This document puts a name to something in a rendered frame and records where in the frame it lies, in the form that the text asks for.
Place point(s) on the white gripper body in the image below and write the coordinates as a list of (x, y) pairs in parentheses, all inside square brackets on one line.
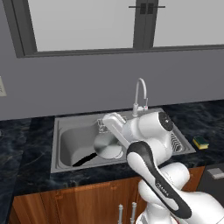
[(114, 125)]

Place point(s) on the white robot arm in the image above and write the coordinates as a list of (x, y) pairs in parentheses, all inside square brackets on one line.
[(163, 180)]

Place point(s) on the stainless steel sink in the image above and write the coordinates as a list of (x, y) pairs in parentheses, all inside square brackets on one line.
[(75, 140)]

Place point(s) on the yellow and green sponge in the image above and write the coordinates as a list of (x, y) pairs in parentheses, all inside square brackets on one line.
[(200, 142)]

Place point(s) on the white tap lever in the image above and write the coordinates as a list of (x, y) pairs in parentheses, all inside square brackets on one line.
[(145, 107)]

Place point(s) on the white curved tap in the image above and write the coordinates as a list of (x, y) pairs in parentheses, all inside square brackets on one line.
[(139, 87)]

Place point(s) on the wooden cupboard door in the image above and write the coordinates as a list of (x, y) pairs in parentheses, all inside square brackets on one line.
[(196, 176), (96, 201), (35, 208)]

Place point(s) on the grey framed window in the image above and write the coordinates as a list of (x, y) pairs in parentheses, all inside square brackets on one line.
[(87, 26)]

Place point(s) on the dark dishwasher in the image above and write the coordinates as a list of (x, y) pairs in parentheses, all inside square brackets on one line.
[(213, 183)]

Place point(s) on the white wall socket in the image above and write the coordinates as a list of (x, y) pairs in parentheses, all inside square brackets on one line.
[(1, 87)]

